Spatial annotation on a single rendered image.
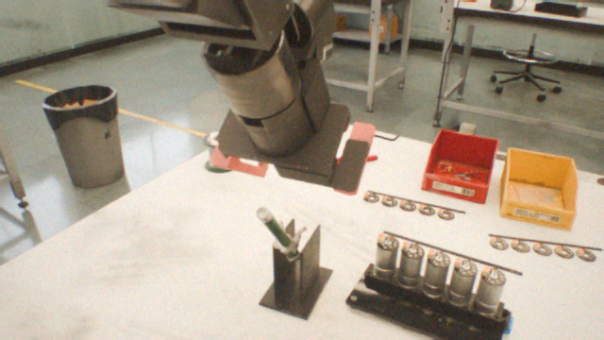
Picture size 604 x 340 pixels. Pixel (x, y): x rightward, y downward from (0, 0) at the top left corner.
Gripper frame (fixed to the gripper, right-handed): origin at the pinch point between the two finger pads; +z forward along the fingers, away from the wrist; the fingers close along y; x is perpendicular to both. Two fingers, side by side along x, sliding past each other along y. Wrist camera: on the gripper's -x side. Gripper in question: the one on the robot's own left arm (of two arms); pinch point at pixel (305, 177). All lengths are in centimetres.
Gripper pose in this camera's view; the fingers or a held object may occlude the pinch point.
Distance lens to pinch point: 45.1
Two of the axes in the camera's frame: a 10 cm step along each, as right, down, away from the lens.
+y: -9.2, -1.8, 3.4
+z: 2.2, 4.7, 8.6
